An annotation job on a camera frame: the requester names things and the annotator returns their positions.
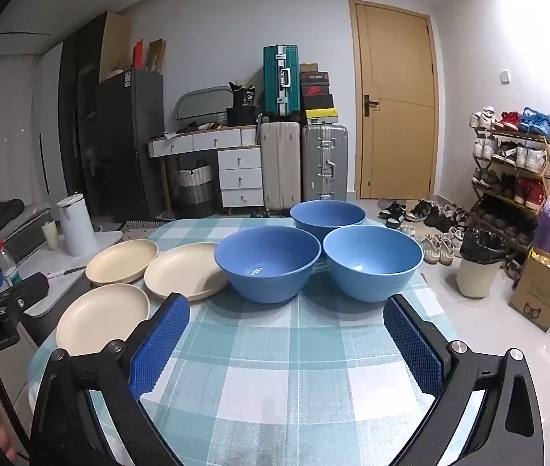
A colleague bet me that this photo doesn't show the cluster of sneakers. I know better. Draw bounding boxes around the cluster of sneakers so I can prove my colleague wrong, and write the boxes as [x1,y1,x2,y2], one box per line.
[378,198,472,267]

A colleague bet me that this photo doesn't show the green suitcase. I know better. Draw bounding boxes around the green suitcase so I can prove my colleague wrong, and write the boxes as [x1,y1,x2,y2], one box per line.
[262,45,301,117]

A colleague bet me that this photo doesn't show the white desk with drawers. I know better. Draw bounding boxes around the white desk with drawers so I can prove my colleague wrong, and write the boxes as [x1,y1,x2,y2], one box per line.
[148,126,263,217]

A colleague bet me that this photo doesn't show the white electric kettle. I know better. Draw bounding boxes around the white electric kettle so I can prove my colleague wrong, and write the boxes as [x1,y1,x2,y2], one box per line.
[56,193,95,257]

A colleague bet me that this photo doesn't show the dark grey fridge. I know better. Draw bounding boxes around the dark grey fridge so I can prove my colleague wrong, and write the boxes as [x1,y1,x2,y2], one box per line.
[95,69,165,224]

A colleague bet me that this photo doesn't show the wooden shoe rack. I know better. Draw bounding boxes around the wooden shoe rack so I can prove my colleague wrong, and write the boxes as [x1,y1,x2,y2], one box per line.
[469,123,550,263]

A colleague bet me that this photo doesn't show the shoe rack with shoes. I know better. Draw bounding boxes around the shoe rack with shoes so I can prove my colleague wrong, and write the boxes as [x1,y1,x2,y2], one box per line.
[469,106,550,253]

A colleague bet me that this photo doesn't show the brown cardboard box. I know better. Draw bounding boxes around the brown cardboard box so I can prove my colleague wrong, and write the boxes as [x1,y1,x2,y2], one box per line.
[146,39,166,75]

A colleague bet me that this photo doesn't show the blue bowl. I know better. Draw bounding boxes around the blue bowl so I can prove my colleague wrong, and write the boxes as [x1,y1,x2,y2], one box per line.
[322,226,424,303]
[214,226,323,304]
[289,200,367,243]

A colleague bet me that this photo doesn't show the dark tall wardrobe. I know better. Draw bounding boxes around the dark tall wardrobe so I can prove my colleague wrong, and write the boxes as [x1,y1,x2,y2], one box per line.
[58,12,108,205]

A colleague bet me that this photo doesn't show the cream trash bin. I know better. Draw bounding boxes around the cream trash bin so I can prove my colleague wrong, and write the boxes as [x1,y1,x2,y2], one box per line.
[456,252,499,299]

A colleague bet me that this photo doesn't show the grey side cabinet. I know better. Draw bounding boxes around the grey side cabinet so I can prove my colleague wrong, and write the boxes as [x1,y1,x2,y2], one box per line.
[17,230,125,345]

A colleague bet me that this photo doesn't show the beige suitcase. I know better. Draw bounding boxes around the beige suitcase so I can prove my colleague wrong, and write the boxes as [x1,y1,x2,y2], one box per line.
[259,115,302,217]

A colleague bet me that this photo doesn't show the tan wooden door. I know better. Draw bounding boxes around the tan wooden door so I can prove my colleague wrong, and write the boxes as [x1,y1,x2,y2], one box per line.
[349,0,438,201]

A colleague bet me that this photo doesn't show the beige flat board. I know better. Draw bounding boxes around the beige flat board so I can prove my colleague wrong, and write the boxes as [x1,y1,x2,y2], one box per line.
[97,12,132,83]

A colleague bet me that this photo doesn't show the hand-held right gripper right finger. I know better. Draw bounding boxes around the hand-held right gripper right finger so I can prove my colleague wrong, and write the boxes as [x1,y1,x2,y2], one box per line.
[383,294,545,466]

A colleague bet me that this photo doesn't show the cream round plate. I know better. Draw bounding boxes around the cream round plate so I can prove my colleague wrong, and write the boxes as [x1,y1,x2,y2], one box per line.
[56,283,151,357]
[144,243,230,302]
[85,239,159,286]

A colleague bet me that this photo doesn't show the grey white laundry basket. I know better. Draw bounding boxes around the grey white laundry basket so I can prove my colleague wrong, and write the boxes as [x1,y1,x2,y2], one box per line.
[176,160,214,205]

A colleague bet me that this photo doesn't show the silver suitcase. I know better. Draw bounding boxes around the silver suitcase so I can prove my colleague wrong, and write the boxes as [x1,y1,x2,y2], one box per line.
[301,125,348,203]

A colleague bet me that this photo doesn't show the white handled knife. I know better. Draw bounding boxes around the white handled knife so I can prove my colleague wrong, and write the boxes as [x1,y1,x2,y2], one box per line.
[47,266,87,280]

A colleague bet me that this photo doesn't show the printed cardboard box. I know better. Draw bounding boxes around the printed cardboard box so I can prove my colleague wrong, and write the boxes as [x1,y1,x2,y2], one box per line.
[508,247,550,333]

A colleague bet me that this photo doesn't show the black trash bag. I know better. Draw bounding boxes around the black trash bag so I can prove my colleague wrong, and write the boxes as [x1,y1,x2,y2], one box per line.
[458,227,502,265]

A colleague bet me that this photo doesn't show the teal white checked tablecloth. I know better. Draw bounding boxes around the teal white checked tablecloth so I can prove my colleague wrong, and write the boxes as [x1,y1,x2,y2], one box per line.
[26,217,458,466]

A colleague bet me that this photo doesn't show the grey quilted mattress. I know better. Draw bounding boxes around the grey quilted mattress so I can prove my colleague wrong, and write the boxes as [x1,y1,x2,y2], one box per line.
[0,206,55,273]

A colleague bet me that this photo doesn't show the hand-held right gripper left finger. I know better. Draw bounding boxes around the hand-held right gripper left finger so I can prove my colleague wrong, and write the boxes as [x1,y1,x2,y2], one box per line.
[30,292,191,466]

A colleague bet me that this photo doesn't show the stack of shoe boxes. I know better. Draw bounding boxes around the stack of shoe boxes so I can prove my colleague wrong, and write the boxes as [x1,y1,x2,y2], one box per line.
[299,63,340,127]

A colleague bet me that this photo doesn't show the cream cup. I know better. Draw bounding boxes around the cream cup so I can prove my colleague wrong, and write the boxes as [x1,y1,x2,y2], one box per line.
[41,221,61,250]

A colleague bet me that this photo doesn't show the clear water bottle red cap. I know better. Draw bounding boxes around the clear water bottle red cap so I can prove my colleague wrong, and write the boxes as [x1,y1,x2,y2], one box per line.
[0,240,23,287]

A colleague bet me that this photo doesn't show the rounded grey mirror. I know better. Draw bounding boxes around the rounded grey mirror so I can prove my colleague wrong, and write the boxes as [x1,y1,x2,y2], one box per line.
[174,86,233,121]

